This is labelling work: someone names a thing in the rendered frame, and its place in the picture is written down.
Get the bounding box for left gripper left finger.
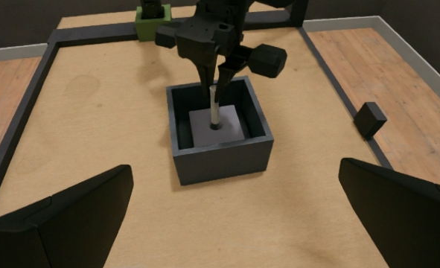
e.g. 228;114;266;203
0;165;134;268

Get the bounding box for white cylindrical peg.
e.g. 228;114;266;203
209;85;219;124

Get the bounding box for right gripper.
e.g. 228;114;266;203
155;0;287;103

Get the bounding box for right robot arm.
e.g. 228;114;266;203
140;0;295;65

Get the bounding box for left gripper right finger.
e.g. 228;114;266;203
338;158;440;268

